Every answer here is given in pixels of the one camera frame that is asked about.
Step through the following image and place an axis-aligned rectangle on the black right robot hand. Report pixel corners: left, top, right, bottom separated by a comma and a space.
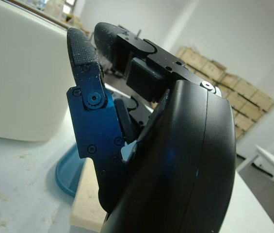
66, 22, 237, 233

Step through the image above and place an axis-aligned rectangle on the slice of white bread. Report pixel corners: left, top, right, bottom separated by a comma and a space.
70, 157, 109, 233

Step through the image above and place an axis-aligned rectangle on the blue plastic tray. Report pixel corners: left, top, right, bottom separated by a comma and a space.
55, 144, 87, 198

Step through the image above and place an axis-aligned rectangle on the white two-slot toaster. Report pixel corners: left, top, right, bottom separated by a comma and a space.
0, 0, 80, 143

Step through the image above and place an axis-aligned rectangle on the wooden crate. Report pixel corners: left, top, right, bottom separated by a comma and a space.
175, 46, 227, 82
231, 106, 265, 142
218, 72, 274, 116

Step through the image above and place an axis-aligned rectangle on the white side table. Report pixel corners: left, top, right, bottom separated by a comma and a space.
235, 144, 274, 227

